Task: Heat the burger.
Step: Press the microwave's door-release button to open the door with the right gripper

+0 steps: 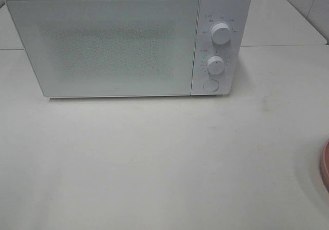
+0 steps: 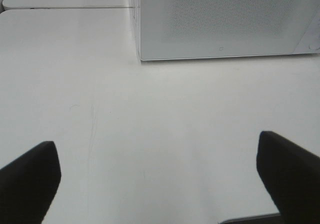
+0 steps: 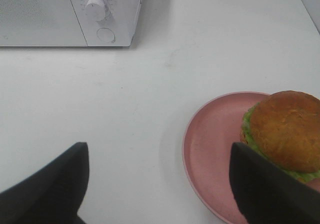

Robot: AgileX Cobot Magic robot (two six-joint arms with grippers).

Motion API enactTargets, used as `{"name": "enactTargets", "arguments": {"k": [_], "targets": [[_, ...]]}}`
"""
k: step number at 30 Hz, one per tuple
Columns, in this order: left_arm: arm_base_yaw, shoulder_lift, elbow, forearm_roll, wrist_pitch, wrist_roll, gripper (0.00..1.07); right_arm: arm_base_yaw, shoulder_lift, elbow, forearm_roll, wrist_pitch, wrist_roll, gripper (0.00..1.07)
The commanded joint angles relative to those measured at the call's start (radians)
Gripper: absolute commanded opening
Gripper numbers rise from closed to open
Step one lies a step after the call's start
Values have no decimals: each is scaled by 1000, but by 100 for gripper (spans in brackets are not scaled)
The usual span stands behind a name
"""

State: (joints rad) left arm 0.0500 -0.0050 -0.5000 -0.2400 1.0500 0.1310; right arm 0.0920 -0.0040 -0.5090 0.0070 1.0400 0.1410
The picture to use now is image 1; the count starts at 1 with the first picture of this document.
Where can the lower white timer knob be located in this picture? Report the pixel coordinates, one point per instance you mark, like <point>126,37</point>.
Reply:
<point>215,65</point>

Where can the white microwave door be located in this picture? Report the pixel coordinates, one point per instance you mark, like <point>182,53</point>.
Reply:
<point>107,48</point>

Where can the upper white power knob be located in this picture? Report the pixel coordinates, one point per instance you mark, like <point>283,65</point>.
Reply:
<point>221,32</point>

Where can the round white door button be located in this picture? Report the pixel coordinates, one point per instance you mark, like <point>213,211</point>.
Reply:
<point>211,86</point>

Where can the pink round plate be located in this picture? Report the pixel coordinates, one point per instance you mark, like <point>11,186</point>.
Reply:
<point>324,165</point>

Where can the white microwave oven body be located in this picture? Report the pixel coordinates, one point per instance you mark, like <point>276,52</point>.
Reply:
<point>221,6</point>

